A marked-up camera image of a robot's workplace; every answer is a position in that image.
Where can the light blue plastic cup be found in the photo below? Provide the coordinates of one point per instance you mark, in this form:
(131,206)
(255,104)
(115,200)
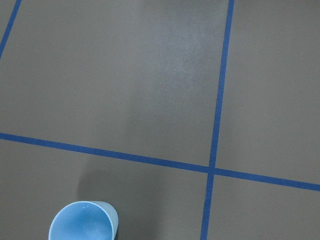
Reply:
(85,220)

